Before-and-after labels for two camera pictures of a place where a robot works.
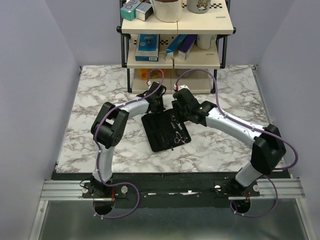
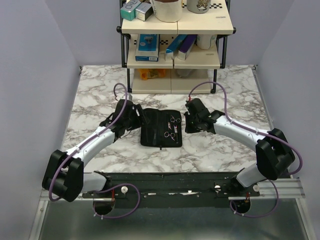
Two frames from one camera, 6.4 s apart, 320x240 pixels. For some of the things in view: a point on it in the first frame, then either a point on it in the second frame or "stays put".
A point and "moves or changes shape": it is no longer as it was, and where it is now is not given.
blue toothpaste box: x=172 y=50 stays put
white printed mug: x=198 y=6 stays put
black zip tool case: x=164 y=130 moves or changes shape
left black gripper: x=161 y=108 -> x=140 y=120
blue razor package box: x=148 y=47 stays put
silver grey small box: x=143 y=11 stays put
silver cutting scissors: x=179 y=138 -> x=174 y=136
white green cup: x=206 y=41 stays put
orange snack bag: x=153 y=74 stays put
